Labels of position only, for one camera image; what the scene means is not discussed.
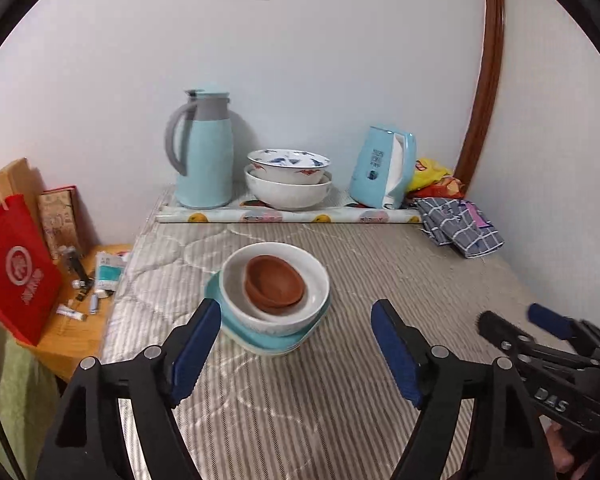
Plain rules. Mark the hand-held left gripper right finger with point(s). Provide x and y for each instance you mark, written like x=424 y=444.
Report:
x=395 y=355

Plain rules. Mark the brown bowl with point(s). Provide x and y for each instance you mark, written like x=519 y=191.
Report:
x=270 y=277
x=285 y=308

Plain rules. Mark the light blue square plate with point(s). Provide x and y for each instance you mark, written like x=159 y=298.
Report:
x=275 y=342

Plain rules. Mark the white bowl grey swirl pattern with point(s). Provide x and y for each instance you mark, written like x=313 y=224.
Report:
x=287 y=195

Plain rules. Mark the teal and white box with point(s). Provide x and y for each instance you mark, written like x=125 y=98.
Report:
x=110 y=270

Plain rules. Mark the light blue thermos jug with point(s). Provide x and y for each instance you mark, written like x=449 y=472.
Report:
x=205 y=160

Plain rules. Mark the yellow snack bag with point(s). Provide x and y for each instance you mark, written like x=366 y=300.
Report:
x=432 y=170

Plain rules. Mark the red paper bag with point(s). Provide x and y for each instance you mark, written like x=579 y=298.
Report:
x=17 y=270

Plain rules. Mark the person's right hand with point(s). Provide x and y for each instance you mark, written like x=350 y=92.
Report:
x=562 y=450

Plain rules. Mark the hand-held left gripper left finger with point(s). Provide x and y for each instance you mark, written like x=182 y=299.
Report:
x=200 y=345

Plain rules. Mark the wooden side table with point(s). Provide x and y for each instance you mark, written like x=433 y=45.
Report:
x=80 y=340

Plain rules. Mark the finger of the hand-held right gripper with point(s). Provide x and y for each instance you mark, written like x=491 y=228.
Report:
x=500 y=332
x=550 y=317

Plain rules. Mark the patterned brown box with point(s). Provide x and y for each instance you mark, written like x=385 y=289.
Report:
x=60 y=220

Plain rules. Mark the grey checked cloth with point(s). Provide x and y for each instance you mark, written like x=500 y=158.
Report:
x=460 y=227

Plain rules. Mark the green cloth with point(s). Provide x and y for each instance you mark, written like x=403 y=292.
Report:
x=20 y=400

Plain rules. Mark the brown paper bag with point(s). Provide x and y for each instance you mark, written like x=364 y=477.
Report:
x=10 y=180

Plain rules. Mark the white bowl red blue pattern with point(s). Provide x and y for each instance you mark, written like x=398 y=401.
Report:
x=290 y=172

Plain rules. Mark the small black gadget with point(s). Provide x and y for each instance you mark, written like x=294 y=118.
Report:
x=77 y=267

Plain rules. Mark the brown wooden door frame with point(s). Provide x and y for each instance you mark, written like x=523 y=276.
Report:
x=487 y=85

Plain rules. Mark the floral plastic table cover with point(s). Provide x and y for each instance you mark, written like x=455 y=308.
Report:
x=290 y=216

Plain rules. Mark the small white tube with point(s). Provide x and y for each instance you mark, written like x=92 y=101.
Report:
x=94 y=303
x=71 y=313

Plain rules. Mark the large white bowl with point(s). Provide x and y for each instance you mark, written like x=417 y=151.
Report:
x=280 y=322

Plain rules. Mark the light blue electric kettle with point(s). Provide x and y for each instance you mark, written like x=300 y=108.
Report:
x=375 y=170

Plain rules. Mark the red snack bag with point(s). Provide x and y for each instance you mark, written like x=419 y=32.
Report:
x=440 y=189

